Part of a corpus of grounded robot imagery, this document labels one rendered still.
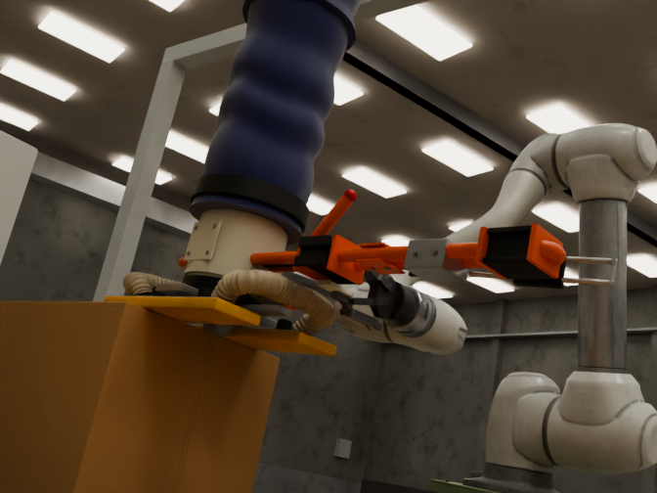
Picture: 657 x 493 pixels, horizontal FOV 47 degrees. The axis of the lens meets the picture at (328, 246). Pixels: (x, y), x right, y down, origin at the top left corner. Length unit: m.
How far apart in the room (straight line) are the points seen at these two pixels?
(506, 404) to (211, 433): 0.70
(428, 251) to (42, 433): 0.74
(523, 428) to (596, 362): 0.22
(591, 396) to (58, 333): 1.07
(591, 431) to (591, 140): 0.62
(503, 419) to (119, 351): 0.90
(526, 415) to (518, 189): 0.51
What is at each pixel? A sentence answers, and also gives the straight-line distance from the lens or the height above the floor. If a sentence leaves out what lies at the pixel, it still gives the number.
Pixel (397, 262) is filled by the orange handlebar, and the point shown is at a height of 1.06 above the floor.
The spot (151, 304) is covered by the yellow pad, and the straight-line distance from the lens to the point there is 1.34.
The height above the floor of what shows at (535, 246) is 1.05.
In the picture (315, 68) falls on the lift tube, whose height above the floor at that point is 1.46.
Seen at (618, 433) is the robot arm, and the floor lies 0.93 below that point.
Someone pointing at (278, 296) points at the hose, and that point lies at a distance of 1.26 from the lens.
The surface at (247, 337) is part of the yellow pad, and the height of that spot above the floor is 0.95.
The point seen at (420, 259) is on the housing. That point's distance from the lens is 1.09.
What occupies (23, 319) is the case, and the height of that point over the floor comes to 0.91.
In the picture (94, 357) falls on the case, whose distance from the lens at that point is 1.35.
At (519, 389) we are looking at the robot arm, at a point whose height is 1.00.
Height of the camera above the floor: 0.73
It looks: 17 degrees up
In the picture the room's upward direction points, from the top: 11 degrees clockwise
